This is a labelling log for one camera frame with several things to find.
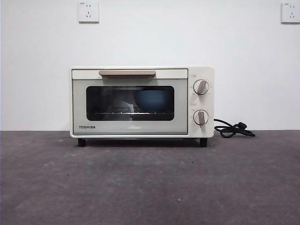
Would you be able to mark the round cream oven knob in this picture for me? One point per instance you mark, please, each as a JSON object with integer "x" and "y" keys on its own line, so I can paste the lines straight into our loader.
{"x": 201, "y": 117}
{"x": 201, "y": 87}

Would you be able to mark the blue ribbed bowl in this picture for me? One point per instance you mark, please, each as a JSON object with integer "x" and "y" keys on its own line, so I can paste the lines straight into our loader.
{"x": 151, "y": 100}

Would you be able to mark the white wall socket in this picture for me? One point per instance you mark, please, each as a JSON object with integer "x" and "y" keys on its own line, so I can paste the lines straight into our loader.
{"x": 89, "y": 11}
{"x": 291, "y": 12}

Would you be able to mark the cream toaster oven body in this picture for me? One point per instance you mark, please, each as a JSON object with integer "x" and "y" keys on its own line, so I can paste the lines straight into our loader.
{"x": 201, "y": 103}

